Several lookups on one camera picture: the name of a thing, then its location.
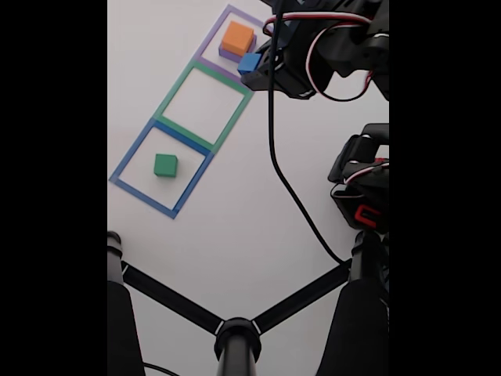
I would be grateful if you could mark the purple cube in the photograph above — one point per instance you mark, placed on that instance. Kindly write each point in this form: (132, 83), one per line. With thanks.
(231, 55)

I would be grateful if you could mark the blue square frame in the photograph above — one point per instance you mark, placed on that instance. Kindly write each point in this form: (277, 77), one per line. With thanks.
(129, 156)

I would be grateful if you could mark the green cube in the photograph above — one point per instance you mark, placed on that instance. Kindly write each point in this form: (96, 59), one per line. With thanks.
(165, 164)

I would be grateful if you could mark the orange cube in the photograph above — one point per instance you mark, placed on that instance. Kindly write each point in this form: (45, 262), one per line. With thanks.
(236, 35)

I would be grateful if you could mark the green square frame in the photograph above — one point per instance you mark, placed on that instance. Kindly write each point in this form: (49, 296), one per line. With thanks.
(172, 94)

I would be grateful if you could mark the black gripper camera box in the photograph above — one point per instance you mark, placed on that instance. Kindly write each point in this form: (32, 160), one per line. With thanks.
(291, 4)

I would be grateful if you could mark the black tripod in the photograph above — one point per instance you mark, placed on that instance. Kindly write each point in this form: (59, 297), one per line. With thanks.
(236, 344)

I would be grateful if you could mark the purple square frame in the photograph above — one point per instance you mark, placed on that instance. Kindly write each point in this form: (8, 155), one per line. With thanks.
(209, 39)

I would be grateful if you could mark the small blue cube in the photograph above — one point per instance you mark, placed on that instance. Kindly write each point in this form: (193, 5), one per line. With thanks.
(247, 62)

